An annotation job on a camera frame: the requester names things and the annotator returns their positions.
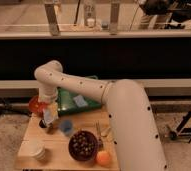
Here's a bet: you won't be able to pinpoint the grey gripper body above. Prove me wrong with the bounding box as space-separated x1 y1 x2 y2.
43 103 58 126

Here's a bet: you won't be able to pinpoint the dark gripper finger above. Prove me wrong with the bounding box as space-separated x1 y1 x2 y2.
46 124 55 134

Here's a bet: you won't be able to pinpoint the light blue towel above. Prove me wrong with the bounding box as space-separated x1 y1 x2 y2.
73 95 88 107

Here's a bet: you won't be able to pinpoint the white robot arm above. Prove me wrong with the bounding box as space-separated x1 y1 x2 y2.
34 60 169 171

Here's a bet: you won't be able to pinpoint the blue cup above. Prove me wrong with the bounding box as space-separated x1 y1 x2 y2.
59 120 73 136

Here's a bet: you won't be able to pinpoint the red bowl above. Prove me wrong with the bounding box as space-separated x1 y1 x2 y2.
28 96 48 117

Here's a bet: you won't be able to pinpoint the green tray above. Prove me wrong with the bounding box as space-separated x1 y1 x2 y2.
57 88 102 116

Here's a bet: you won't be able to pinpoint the white stacked bowls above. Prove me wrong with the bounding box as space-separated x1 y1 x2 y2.
28 139 46 161

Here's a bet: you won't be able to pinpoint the wooden board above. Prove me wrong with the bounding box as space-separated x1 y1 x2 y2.
15 108 120 171

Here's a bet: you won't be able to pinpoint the dark brown bowl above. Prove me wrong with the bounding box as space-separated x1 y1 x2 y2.
68 130 98 162

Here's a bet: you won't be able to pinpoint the metal fork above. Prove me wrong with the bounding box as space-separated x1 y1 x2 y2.
96 122 104 150

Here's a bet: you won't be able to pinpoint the orange ball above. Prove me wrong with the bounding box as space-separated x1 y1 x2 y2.
96 150 111 166

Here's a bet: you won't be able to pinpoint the white bottle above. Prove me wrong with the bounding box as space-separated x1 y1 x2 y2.
87 18 95 28

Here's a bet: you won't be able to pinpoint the yellow black stand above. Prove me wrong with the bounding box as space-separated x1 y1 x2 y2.
166 110 191 142

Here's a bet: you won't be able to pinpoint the metal post left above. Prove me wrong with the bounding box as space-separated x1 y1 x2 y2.
44 0 60 36

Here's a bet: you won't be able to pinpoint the metal post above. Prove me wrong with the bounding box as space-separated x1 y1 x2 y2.
109 0 120 35
44 0 60 36

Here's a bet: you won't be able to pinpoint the metal post right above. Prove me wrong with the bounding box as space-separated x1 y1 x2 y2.
109 0 120 35

